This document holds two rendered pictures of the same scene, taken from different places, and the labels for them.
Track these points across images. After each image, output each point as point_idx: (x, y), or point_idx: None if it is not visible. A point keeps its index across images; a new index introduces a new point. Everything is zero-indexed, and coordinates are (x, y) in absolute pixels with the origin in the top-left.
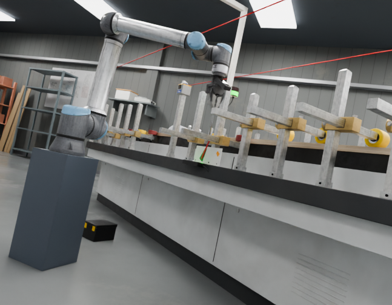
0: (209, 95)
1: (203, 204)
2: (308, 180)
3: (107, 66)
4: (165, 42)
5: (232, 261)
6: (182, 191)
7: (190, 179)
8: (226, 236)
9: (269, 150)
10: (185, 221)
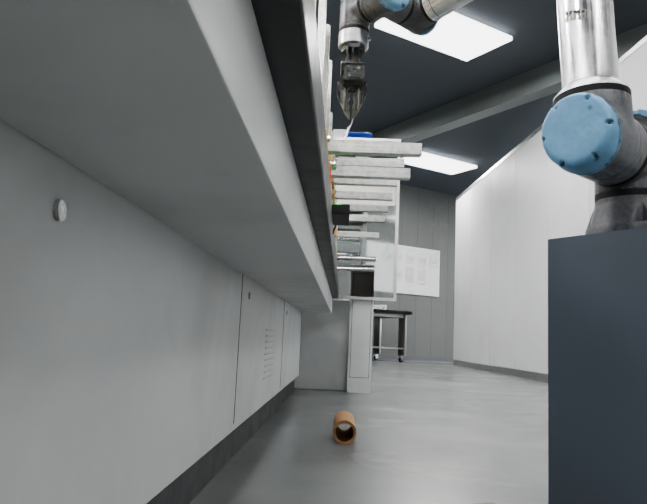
0: (365, 96)
1: (225, 301)
2: None
3: None
4: (466, 3)
5: (244, 393)
6: (199, 275)
7: (314, 246)
8: (242, 353)
9: None
10: (205, 376)
